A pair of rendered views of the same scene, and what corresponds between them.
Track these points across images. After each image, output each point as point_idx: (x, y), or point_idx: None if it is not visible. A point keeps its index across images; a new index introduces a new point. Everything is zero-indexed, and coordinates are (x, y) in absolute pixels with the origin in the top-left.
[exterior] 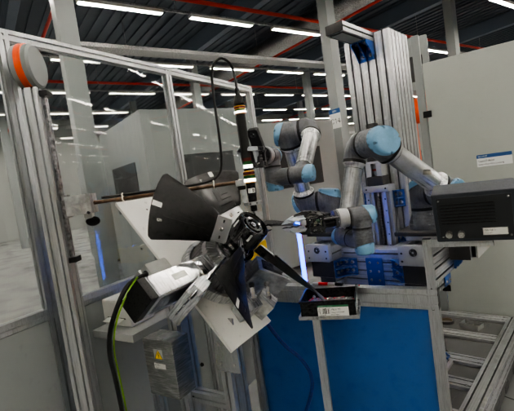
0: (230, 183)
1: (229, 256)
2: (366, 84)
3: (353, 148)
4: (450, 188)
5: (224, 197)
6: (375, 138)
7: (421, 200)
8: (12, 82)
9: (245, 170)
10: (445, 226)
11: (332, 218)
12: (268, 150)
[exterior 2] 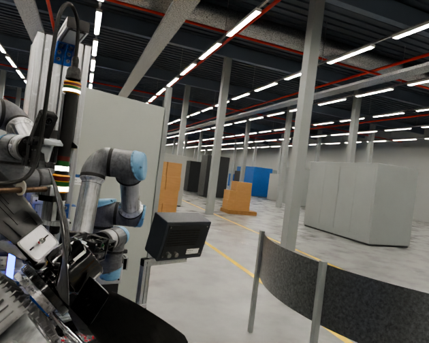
0: (41, 190)
1: (60, 309)
2: (54, 87)
3: (106, 165)
4: (173, 217)
5: (16, 209)
6: (141, 163)
7: (108, 219)
8: None
9: (63, 174)
10: (167, 248)
11: (112, 241)
12: None
